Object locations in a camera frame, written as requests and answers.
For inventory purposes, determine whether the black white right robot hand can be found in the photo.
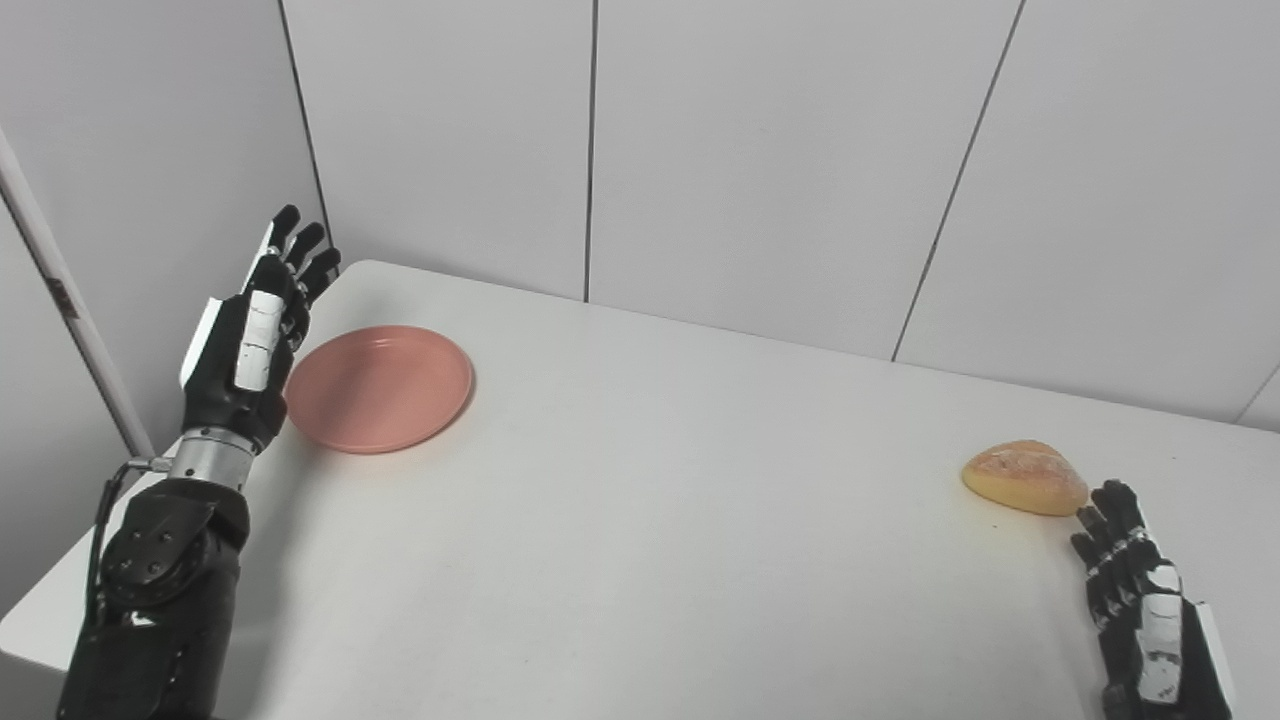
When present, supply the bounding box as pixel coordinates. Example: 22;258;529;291
1070;480;1236;720

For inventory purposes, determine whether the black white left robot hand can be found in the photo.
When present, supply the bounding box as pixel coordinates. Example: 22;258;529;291
178;205;342;453

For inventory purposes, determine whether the white wall corner trim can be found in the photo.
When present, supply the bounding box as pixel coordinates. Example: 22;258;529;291
0;130;156;461

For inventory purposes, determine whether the pink round plate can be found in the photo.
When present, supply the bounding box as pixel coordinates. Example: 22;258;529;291
284;325;475;456

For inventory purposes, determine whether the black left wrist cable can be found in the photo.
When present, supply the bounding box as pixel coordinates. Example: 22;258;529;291
85;456;173;626

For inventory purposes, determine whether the golden bread roll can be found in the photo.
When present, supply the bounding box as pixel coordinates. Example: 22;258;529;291
961;439;1090;518

